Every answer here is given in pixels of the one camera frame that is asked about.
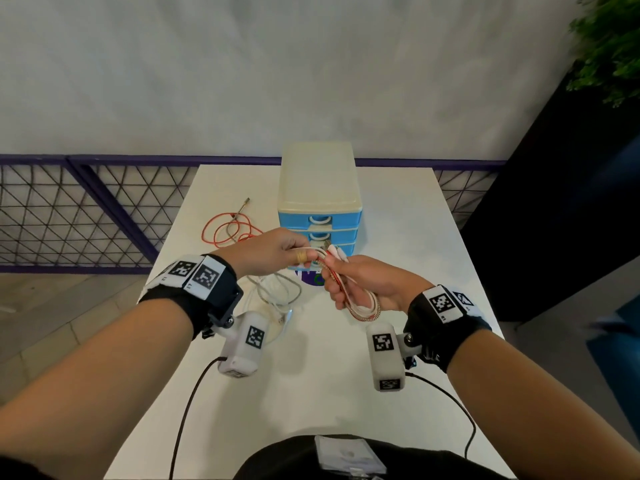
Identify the person's left hand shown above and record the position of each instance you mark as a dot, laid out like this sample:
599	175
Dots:
265	252

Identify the person's right hand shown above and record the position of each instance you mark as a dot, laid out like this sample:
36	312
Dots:
385	287

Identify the blue and white drawer cabinet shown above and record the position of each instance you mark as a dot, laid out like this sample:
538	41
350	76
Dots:
317	179

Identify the person's left forearm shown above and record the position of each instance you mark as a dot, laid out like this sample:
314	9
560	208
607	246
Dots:
100	394

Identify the person's right forearm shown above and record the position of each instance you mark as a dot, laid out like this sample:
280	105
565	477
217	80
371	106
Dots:
540	419

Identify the person's black shirt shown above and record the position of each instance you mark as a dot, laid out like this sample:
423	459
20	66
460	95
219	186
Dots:
270	464

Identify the tan finger bandage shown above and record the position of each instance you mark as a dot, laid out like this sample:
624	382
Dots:
302	256

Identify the purple round sticker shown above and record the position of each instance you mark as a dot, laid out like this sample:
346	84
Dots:
302	277

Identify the white table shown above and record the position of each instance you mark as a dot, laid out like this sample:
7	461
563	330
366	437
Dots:
310	409

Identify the purple metal mesh fence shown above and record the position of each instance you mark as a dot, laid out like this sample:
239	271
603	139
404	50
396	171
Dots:
150	160

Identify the clear badge holder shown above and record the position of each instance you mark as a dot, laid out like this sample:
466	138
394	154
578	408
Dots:
350	454

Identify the black partition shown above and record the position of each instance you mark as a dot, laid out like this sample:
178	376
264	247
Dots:
550	219

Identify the blue seat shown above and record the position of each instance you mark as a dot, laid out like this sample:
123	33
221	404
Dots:
620	369

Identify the green plant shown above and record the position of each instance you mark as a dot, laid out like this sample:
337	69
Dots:
610	44

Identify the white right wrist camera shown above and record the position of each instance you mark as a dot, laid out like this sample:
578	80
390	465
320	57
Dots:
385	364

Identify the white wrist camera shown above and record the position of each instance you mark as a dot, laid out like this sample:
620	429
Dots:
245	354
385	364

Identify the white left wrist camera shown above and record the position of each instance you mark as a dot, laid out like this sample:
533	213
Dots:
245	354

